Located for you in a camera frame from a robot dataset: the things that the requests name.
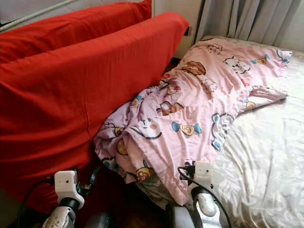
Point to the grey left robot leg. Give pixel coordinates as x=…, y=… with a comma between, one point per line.
x=99, y=220

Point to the grey robot leg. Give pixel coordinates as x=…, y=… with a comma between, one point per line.
x=179, y=217
x=99, y=220

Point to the grey right robot leg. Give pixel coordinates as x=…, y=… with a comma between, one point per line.
x=179, y=217

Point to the pink cartoon print blanket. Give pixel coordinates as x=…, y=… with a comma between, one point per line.
x=190, y=109

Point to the red fabric-covered mattress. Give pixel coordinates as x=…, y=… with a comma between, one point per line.
x=66, y=118
x=76, y=28

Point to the bed with cream quilt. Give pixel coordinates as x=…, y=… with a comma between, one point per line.
x=261, y=166

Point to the grey curtain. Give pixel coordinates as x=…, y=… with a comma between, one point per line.
x=251, y=21

